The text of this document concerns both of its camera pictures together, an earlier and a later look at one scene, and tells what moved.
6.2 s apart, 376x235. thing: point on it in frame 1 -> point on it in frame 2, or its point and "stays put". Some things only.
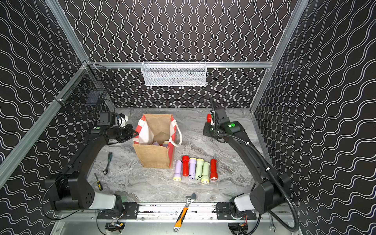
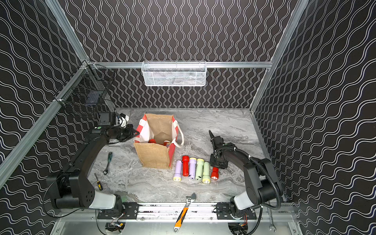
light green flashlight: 205,178 stays put
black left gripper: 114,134 stays put
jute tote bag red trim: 158,134 stays put
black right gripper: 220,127 -> 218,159
